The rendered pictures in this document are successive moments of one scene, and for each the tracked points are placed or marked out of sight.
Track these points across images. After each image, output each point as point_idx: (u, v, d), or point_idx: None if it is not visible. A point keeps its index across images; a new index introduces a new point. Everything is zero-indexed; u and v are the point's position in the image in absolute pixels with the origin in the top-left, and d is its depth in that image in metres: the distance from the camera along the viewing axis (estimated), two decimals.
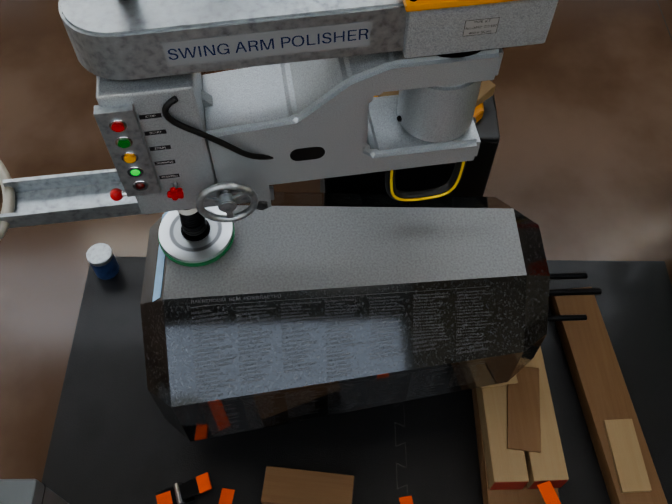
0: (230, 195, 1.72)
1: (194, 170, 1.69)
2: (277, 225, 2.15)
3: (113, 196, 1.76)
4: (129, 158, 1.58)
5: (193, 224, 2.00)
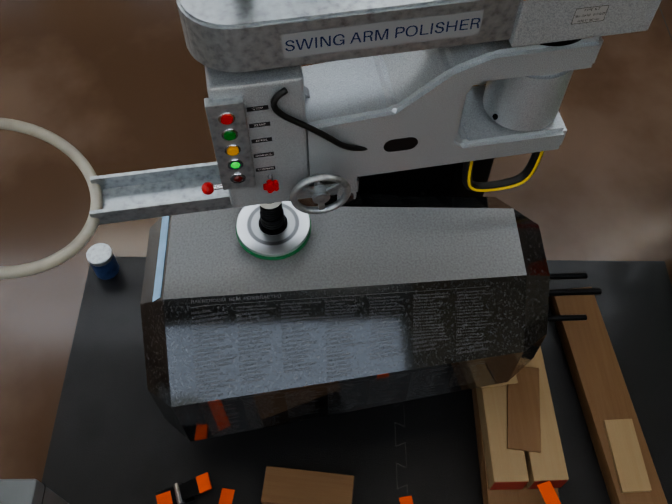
0: (324, 187, 1.74)
1: (290, 162, 1.70)
2: None
3: (205, 190, 1.77)
4: (232, 151, 1.59)
5: (273, 218, 2.01)
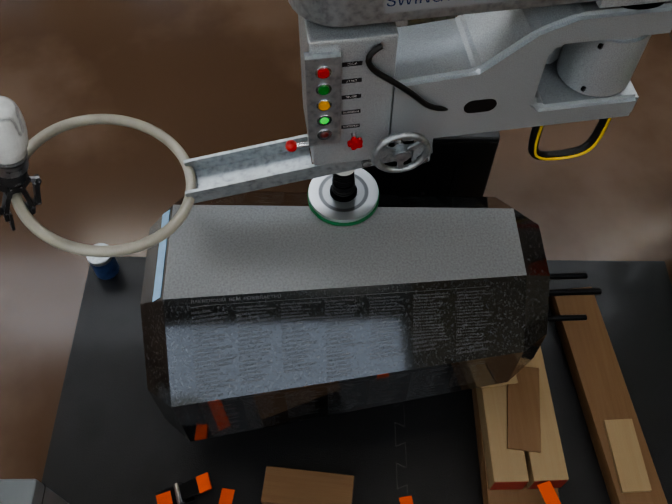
0: (405, 146, 1.80)
1: (374, 120, 1.77)
2: (277, 225, 2.15)
3: (289, 147, 1.85)
4: (324, 105, 1.66)
5: (346, 185, 2.11)
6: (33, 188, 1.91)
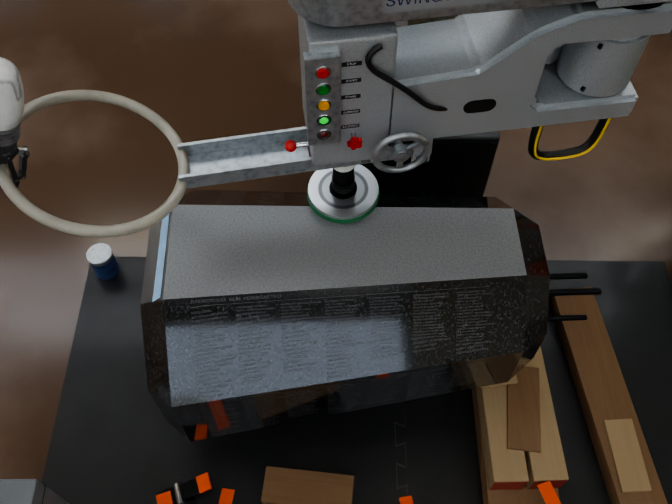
0: (405, 146, 1.80)
1: (374, 120, 1.77)
2: (277, 225, 2.15)
3: (289, 147, 1.85)
4: (324, 105, 1.66)
5: (346, 182, 2.09)
6: (19, 161, 1.82)
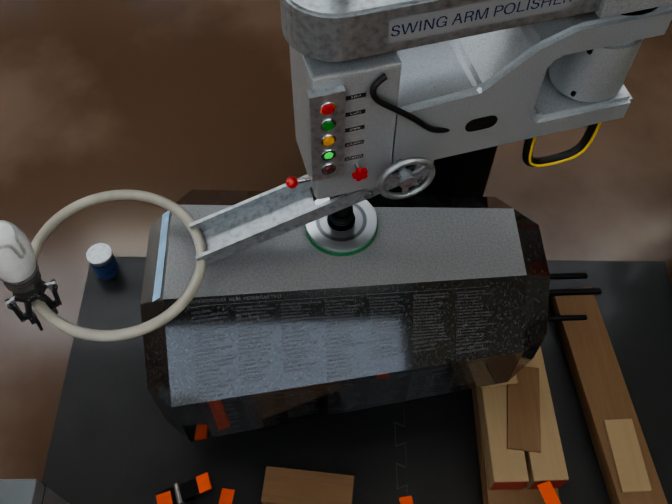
0: (410, 171, 1.76)
1: (378, 149, 1.72)
2: None
3: (291, 184, 1.78)
4: (329, 141, 1.61)
5: (345, 214, 2.06)
6: (51, 292, 1.92)
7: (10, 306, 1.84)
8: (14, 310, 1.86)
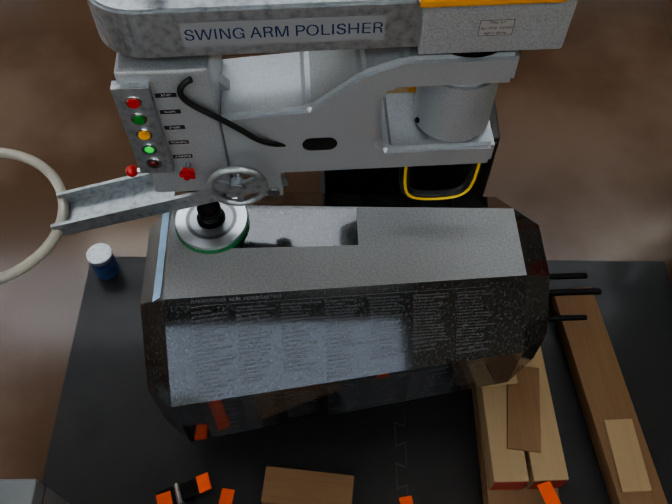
0: (241, 179, 1.75)
1: (207, 152, 1.71)
2: (277, 225, 2.15)
3: (128, 172, 1.80)
4: (143, 135, 1.61)
5: (208, 213, 2.06)
6: None
7: None
8: None
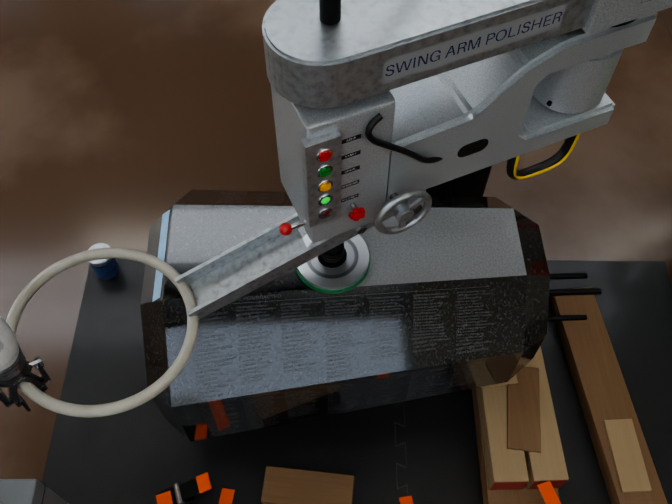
0: (407, 205, 1.71)
1: (373, 186, 1.66)
2: None
3: (285, 231, 1.71)
4: (326, 186, 1.54)
5: (337, 250, 1.99)
6: None
7: None
8: None
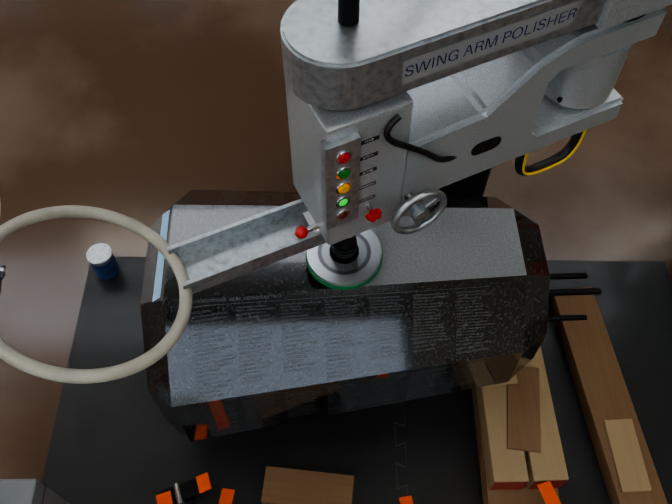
0: (422, 204, 1.71)
1: (389, 187, 1.66)
2: None
3: (301, 234, 1.71)
4: (344, 188, 1.54)
5: (350, 246, 1.96)
6: None
7: None
8: None
